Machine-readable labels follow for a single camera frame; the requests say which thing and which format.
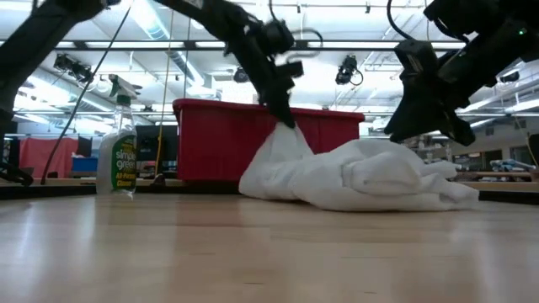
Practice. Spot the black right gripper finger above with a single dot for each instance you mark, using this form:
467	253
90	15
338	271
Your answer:
446	120
408	118

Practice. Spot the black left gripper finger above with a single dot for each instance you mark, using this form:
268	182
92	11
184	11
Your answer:
287	105
273	105

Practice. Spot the white button shirt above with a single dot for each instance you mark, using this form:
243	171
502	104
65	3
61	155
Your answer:
358	181

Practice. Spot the grey background robot arm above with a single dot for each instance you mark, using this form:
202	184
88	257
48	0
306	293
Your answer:
511	165

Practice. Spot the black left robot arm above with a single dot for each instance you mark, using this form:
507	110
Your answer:
25	50

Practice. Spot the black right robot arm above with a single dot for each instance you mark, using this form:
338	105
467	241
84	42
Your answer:
497	42

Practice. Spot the red plastic laundry basket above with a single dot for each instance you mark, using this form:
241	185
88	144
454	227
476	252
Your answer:
210	143

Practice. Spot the black ceiling-hung device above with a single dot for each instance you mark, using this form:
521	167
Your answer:
509	77

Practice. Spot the wooden workbench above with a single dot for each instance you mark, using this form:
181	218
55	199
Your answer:
505	184

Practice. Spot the black monitor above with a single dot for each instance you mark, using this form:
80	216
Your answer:
156	143

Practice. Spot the blue bin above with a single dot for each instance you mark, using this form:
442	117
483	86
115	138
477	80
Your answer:
84	164

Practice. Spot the beige wooden table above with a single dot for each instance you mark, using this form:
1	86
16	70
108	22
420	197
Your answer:
63	182

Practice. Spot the red fabric partition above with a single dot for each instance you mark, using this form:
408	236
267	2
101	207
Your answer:
46	157

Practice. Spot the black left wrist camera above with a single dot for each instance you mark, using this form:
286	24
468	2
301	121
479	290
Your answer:
290	69

